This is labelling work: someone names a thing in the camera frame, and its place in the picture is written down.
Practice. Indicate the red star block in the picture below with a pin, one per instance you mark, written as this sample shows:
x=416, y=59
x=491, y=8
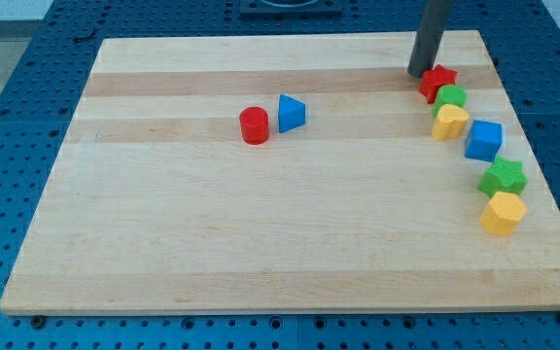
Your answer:
x=432, y=80

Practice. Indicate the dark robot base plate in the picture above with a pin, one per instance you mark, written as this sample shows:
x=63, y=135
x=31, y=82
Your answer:
x=289, y=8

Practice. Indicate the blue cube block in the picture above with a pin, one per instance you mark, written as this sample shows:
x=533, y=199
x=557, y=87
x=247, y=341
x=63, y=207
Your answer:
x=484, y=140

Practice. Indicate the grey cylindrical robot arm rod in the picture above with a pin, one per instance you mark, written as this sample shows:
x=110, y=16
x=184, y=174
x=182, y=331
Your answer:
x=428, y=36

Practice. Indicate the yellow hexagon block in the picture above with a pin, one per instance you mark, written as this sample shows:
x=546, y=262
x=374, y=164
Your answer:
x=502, y=213

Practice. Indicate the green star block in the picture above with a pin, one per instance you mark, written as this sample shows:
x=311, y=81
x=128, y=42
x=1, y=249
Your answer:
x=503, y=175

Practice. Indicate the yellow heart block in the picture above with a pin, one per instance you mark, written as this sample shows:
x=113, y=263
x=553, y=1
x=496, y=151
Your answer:
x=450, y=121

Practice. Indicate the wooden board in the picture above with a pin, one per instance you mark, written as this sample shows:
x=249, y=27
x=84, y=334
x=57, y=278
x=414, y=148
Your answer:
x=156, y=206

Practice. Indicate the blue triangular prism block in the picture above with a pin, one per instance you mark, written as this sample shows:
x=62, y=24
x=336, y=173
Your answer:
x=291, y=113

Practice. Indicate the red cylinder block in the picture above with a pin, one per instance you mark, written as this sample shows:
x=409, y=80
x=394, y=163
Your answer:
x=254, y=125

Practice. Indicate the green cylinder block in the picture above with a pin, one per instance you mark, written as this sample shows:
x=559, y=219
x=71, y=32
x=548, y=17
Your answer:
x=449, y=94

